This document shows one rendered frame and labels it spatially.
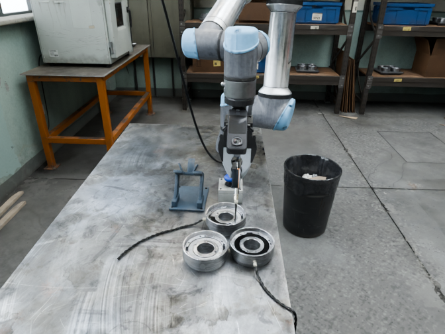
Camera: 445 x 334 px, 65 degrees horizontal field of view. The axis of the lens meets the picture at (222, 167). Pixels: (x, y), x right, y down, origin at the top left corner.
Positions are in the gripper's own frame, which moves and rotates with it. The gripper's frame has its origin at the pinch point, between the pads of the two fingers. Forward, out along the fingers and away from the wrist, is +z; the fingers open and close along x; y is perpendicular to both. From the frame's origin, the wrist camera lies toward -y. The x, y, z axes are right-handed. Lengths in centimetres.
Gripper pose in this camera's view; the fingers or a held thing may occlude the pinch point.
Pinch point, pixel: (236, 174)
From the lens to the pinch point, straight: 90.2
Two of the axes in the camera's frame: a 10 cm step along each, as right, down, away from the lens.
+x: -10.0, -0.5, 0.7
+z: -0.1, 8.9, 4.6
